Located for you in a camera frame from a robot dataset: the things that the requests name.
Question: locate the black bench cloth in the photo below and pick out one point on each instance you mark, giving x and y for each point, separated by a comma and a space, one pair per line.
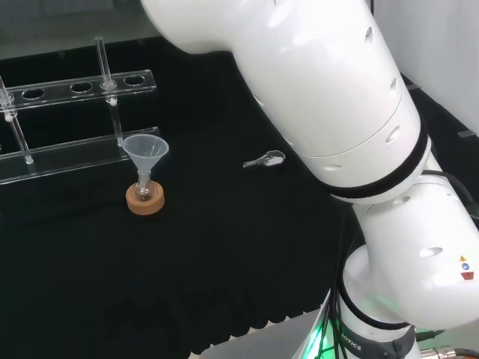
187, 261

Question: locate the clear acrylic funnel stand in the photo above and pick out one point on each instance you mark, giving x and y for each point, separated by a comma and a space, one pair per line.
56, 159

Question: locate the grey metal base plate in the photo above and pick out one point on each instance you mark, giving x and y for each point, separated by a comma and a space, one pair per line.
262, 336

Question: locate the small round-bottom glass flask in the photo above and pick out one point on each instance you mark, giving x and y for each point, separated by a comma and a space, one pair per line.
145, 191

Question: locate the translucent plastic funnel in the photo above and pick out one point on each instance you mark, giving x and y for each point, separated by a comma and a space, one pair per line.
146, 149

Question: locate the grey tape strip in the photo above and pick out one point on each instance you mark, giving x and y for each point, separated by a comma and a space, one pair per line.
413, 86
465, 134

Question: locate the clear glass weighing funnel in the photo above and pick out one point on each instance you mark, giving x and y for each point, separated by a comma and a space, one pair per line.
267, 159

